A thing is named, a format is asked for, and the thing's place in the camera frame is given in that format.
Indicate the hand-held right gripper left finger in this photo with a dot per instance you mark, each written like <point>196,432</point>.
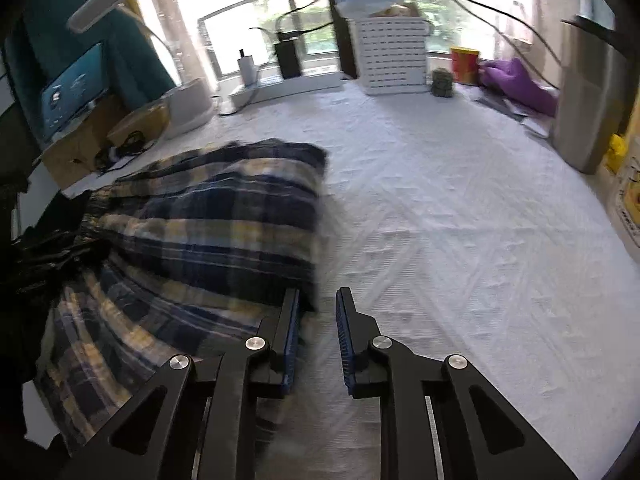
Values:
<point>289,340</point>

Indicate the white power strip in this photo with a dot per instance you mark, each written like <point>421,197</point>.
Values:
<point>290,87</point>

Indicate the white desk lamp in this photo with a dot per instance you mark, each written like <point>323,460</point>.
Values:
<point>190,105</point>

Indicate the white perforated basket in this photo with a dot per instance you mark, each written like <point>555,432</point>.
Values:
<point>390,57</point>

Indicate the white textured tablecloth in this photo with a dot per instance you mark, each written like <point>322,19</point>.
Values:
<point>450,240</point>

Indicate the stainless steel tumbler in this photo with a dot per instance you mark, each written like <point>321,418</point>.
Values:
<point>585,100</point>

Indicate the laptop with teal screen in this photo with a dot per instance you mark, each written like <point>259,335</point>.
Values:
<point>75,92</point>

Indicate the blue yellow plaid shirt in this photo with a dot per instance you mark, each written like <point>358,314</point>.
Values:
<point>200,240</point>

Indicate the black power adapter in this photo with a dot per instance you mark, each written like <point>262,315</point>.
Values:
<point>288,57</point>

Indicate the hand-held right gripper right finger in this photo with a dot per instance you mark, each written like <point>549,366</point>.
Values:
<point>346,340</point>

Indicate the white charger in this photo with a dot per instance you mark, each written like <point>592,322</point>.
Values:
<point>247,69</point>

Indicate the cardboard box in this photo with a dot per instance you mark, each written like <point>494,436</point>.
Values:
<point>95,140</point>

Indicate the small green jar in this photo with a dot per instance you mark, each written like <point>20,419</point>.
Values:
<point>442,82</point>

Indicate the white appliance with yellow print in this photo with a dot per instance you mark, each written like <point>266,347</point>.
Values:
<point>627,180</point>

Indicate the red and yellow can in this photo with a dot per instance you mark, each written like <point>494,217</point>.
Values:
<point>465,66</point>

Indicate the purple cloth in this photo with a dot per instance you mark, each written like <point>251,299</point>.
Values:
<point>520,85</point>

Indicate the teal and yellow curtain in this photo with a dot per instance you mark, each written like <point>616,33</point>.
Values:
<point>60,20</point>

